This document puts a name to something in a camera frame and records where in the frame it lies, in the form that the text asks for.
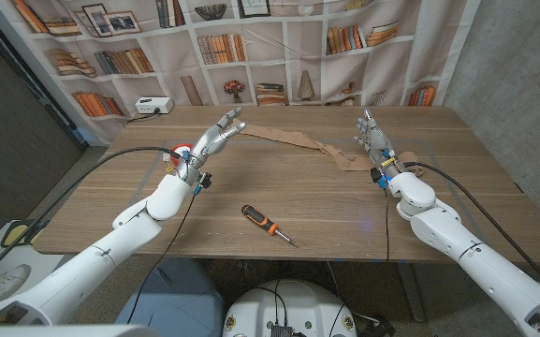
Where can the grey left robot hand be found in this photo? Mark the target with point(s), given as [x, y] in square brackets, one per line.
[208, 142]

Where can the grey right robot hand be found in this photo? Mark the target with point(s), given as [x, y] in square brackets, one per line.
[378, 140]

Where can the beige nylon stocking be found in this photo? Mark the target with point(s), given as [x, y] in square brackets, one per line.
[297, 139]

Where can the black orange screwdriver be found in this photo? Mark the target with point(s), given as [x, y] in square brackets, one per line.
[256, 216]

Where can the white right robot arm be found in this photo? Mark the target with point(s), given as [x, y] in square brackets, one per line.
[461, 238]

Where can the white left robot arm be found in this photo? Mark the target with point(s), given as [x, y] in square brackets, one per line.
[87, 271]

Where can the red tape roll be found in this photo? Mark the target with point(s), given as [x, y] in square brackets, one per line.
[184, 149]

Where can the white power strip box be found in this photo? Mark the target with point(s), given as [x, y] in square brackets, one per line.
[153, 105]

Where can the printed bookshelf backdrop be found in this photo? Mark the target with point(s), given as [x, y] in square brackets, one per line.
[269, 61]

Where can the grey table leg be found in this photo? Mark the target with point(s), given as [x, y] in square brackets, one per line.
[410, 290]

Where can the blue-grey base under table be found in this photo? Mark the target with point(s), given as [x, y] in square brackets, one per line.
[194, 299]

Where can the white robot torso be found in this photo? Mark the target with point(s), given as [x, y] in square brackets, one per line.
[297, 304]

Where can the black floor adapter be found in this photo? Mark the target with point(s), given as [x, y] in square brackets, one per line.
[377, 328]

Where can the yellow black floor object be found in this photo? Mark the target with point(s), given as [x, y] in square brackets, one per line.
[14, 233]

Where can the person in grey trousers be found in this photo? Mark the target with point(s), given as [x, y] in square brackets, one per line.
[10, 278]

